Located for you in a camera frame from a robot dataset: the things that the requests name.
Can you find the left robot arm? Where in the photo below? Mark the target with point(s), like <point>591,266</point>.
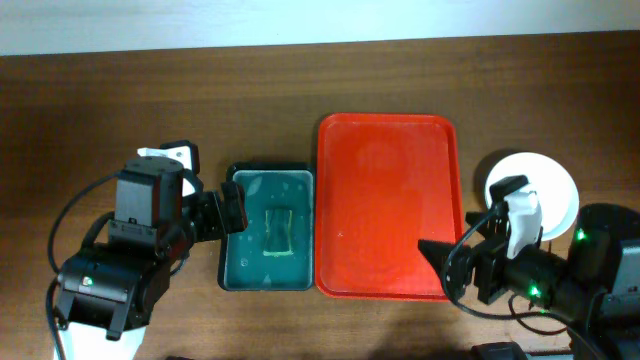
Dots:
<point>129,255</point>

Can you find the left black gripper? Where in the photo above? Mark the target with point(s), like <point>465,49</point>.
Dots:
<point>217,226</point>

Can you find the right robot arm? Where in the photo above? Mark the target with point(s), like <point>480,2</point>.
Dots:
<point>593,292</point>

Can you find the white plate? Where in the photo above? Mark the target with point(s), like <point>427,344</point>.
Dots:
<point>557,192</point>

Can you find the green yellow sponge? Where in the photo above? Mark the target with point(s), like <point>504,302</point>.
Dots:
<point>278,241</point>

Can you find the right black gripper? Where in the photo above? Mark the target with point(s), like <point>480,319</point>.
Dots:
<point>489,252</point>

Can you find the dark green water tray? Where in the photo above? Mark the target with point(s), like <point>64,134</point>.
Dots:
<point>267,185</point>

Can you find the red plastic tray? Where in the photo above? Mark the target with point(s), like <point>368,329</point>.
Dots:
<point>384,182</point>

